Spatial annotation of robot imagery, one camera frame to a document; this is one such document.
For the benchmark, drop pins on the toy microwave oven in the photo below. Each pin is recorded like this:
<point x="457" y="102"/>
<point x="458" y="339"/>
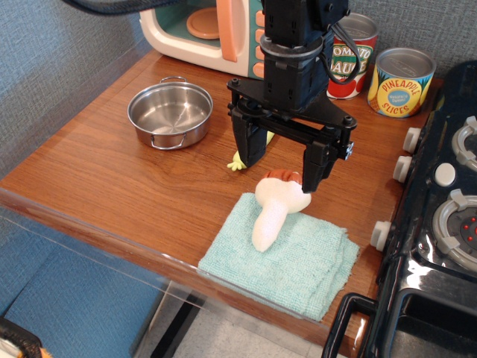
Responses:
<point x="220" y="35"/>

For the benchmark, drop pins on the black toy stove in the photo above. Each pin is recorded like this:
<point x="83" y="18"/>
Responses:
<point x="426" y="300"/>

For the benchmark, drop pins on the tomato sauce can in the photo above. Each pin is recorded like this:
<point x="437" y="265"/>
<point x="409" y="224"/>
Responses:
<point x="364" y="32"/>

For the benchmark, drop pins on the light blue folded cloth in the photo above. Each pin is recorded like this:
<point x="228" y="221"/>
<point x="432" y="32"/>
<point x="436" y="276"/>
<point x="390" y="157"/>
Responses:
<point x="301" y="273"/>

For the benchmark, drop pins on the toy mushroom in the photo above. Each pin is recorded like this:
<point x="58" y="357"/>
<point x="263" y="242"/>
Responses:
<point x="279" y="193"/>

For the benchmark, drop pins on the black tray corner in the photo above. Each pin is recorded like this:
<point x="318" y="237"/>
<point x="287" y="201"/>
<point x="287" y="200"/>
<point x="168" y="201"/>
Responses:
<point x="19" y="342"/>

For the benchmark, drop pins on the pineapple slices can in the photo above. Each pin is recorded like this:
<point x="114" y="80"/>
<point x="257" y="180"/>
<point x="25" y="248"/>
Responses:
<point x="400" y="82"/>

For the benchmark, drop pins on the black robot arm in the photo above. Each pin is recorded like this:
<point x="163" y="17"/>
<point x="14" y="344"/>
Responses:
<point x="303" y="29"/>

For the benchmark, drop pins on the orange microwave plate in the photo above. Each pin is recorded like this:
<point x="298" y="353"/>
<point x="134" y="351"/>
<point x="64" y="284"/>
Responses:
<point x="203" y="24"/>

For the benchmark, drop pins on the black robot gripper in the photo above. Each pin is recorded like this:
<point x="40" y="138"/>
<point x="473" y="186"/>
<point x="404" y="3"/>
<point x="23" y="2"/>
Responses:
<point x="291" y="101"/>

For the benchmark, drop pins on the silver metal pot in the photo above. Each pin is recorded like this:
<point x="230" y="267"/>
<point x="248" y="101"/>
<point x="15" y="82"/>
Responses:
<point x="171" y="115"/>

